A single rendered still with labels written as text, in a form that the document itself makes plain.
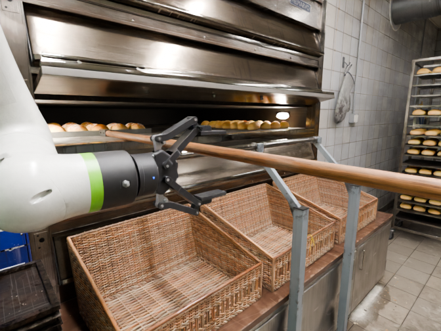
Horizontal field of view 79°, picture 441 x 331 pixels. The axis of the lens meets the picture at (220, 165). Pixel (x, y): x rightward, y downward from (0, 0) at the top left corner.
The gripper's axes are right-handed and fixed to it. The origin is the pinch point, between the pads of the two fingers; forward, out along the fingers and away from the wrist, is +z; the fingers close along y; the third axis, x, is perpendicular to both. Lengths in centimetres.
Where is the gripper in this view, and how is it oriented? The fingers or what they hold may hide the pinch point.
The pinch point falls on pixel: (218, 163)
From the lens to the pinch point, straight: 59.3
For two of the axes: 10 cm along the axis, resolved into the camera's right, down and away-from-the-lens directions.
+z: 7.5, -1.2, 6.5
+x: 6.6, 1.3, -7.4
